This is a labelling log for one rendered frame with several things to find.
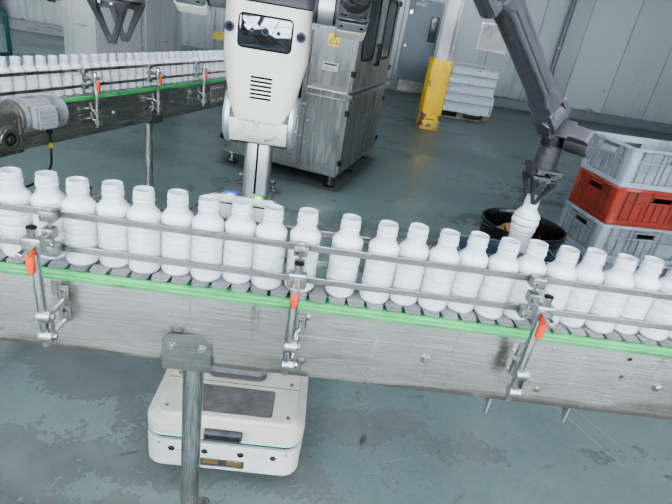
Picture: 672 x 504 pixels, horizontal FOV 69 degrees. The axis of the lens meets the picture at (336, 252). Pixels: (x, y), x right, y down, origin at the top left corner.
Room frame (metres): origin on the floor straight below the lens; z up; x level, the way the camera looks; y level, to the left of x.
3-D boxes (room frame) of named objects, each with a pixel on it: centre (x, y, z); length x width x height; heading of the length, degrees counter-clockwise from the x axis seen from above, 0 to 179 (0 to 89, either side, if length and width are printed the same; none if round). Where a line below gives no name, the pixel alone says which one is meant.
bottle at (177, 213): (0.84, 0.31, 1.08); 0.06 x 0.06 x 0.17
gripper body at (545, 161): (1.28, -0.50, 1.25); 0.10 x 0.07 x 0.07; 4
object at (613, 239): (2.94, -1.73, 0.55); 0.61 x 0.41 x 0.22; 101
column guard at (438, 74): (8.56, -1.16, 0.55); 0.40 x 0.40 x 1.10; 4
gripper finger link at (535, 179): (1.28, -0.50, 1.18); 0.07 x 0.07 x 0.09; 4
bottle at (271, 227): (0.84, 0.13, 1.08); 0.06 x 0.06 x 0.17
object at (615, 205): (2.94, -1.74, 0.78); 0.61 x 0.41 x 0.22; 101
